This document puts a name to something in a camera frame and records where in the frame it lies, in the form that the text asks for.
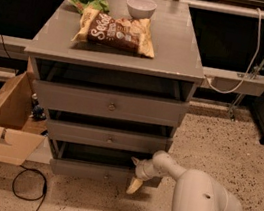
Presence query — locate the grey drawer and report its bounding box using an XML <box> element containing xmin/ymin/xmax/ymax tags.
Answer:
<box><xmin>33</xmin><ymin>80</ymin><xmax>188</xmax><ymax>127</ymax></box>
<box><xmin>49</xmin><ymin>140</ymin><xmax>151</xmax><ymax>184</ymax></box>
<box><xmin>46</xmin><ymin>120</ymin><xmax>173</xmax><ymax>154</ymax></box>

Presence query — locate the brown chip bag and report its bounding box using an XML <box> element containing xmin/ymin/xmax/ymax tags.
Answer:
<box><xmin>73</xmin><ymin>7</ymin><xmax>155</xmax><ymax>58</ymax></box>

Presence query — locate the white hanging cable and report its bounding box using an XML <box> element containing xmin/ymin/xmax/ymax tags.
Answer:
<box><xmin>202</xmin><ymin>0</ymin><xmax>264</xmax><ymax>102</ymax></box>

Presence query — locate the grey middle drawer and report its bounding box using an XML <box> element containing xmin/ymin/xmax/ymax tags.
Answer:
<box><xmin>46</xmin><ymin>120</ymin><xmax>173</xmax><ymax>154</ymax></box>

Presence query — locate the black floor cable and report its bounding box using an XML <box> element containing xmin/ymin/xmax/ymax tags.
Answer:
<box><xmin>7</xmin><ymin>164</ymin><xmax>51</xmax><ymax>211</ymax></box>

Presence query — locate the open cardboard box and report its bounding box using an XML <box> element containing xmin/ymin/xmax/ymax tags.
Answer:
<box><xmin>0</xmin><ymin>72</ymin><xmax>50</xmax><ymax>166</ymax></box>

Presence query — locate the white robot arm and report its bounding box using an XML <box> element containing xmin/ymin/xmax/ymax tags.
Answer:
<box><xmin>126</xmin><ymin>150</ymin><xmax>243</xmax><ymax>211</ymax></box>

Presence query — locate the white bowl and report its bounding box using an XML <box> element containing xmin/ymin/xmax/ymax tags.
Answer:
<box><xmin>126</xmin><ymin>0</ymin><xmax>157</xmax><ymax>19</ymax></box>

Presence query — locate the grey bottom drawer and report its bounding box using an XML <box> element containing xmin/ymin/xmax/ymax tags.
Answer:
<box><xmin>49</xmin><ymin>140</ymin><xmax>151</xmax><ymax>184</ymax></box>

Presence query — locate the grey drawer cabinet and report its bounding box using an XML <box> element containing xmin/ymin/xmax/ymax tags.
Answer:
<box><xmin>5</xmin><ymin>0</ymin><xmax>217</xmax><ymax>189</ymax></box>

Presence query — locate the grey window ledge rail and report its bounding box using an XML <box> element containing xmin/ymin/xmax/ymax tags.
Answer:
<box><xmin>201</xmin><ymin>66</ymin><xmax>264</xmax><ymax>96</ymax></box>

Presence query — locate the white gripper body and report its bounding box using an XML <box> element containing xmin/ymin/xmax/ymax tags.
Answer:
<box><xmin>135</xmin><ymin>159</ymin><xmax>160</xmax><ymax>181</ymax></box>

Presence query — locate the blue bottle in box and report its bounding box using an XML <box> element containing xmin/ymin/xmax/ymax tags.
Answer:
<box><xmin>30</xmin><ymin>93</ymin><xmax>46</xmax><ymax>121</ymax></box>

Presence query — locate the grey top drawer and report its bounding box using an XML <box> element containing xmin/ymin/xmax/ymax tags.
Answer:
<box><xmin>33</xmin><ymin>80</ymin><xmax>188</xmax><ymax>127</ymax></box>

